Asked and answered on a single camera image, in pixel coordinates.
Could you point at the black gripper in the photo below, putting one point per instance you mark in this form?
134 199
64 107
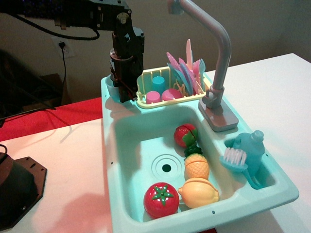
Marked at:
127 61

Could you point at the translucent light blue cup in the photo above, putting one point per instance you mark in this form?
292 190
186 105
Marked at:
113 91

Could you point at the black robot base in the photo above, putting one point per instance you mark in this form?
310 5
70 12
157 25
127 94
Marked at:
22 183

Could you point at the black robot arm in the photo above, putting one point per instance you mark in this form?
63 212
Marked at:
98 15

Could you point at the pink upturned cup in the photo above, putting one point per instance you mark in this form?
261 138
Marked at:
153 97

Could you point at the blue upturned cup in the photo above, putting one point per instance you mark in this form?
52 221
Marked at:
158 84

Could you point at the mint green toy sink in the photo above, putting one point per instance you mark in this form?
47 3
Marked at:
165 172

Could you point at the yellow dish rack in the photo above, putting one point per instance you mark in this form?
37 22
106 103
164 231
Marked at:
145 85

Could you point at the red cloth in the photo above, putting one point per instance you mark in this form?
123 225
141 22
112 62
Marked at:
41 121

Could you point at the magenta upturned bowl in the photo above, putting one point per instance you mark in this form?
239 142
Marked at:
171 94

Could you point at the blue toy plate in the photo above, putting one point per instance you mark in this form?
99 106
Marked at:
180 76

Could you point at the pink toy plate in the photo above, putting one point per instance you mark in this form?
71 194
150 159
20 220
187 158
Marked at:
173 61

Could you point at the purple toy plate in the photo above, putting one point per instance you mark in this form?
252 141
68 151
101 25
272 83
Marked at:
187 74

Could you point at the toy strawberry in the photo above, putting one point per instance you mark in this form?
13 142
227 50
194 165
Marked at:
186 135

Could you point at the peach toy knife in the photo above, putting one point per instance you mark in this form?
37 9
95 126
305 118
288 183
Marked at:
189 56

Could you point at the pink toy fork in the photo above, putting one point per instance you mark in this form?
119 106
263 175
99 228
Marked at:
195 69

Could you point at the blue toy fork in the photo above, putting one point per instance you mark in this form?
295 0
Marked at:
202 68

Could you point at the grey toy faucet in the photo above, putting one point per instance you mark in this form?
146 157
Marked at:
216 112

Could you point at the toy pineapple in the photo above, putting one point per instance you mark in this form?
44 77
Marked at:
196 165

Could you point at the toy tomato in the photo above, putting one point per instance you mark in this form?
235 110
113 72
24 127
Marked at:
161 199

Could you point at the toy lemon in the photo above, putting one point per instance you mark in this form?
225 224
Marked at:
197 192

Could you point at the blue dish brush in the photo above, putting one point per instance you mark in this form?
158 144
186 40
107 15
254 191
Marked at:
235 161

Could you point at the blue soap bottle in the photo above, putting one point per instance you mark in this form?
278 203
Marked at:
252 145

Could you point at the white wall outlet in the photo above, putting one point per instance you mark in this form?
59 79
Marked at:
67 51

